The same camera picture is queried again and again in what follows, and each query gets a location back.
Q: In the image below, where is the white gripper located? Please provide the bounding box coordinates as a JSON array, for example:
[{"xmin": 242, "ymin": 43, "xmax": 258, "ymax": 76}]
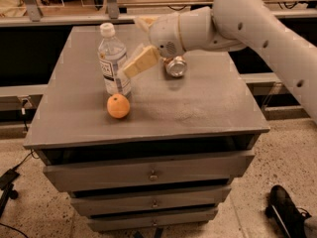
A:
[{"xmin": 123, "ymin": 13, "xmax": 185, "ymax": 78}]

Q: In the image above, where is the clear plastic water bottle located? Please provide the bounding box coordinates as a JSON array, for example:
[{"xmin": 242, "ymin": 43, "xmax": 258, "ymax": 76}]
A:
[{"xmin": 98, "ymin": 23, "xmax": 131, "ymax": 96}]

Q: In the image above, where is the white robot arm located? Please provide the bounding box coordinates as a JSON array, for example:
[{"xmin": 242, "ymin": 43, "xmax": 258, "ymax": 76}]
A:
[{"xmin": 123, "ymin": 0, "xmax": 317, "ymax": 122}]

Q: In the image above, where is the orange soda can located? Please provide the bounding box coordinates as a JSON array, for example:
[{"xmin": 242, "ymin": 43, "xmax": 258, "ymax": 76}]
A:
[{"xmin": 163, "ymin": 57, "xmax": 187, "ymax": 78}]

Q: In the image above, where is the orange fruit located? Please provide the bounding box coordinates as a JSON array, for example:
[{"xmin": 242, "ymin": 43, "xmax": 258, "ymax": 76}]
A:
[{"xmin": 107, "ymin": 93, "xmax": 130, "ymax": 119}]

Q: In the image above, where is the grey drawer cabinet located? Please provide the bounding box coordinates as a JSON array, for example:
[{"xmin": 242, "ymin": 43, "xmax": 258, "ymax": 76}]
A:
[{"xmin": 25, "ymin": 27, "xmax": 268, "ymax": 220}]

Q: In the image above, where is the grey metal railing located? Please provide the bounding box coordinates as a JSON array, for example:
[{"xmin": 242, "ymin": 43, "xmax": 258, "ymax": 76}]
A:
[{"xmin": 0, "ymin": 0, "xmax": 317, "ymax": 28}]

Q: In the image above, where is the grey top drawer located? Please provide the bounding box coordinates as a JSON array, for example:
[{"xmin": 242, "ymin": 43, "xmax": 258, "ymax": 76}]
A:
[{"xmin": 44, "ymin": 150, "xmax": 255, "ymax": 191}]

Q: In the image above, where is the grey drawer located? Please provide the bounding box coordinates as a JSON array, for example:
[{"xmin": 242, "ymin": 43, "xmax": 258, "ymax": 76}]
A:
[
  {"xmin": 44, "ymin": 150, "xmax": 255, "ymax": 191},
  {"xmin": 70, "ymin": 185, "xmax": 231, "ymax": 216},
  {"xmin": 87, "ymin": 206, "xmax": 218, "ymax": 232}
]

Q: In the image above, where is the grey middle drawer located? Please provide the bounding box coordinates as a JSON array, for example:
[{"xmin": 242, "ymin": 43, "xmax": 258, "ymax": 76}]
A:
[{"xmin": 70, "ymin": 185, "xmax": 231, "ymax": 216}]

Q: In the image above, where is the grey bottom drawer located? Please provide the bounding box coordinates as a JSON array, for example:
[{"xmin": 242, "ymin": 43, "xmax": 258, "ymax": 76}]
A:
[{"xmin": 87, "ymin": 206, "xmax": 218, "ymax": 232}]

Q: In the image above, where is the black power adapter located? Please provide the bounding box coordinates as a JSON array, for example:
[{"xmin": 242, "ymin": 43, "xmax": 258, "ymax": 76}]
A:
[{"xmin": 0, "ymin": 169, "xmax": 19, "ymax": 190}]

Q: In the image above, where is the black shoe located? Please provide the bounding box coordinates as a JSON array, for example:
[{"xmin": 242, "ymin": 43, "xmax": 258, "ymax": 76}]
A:
[{"xmin": 264, "ymin": 184, "xmax": 311, "ymax": 238}]

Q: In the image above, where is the black floor cable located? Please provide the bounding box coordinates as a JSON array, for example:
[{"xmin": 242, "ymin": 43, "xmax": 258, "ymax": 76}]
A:
[{"xmin": 11, "ymin": 150, "xmax": 41, "ymax": 171}]

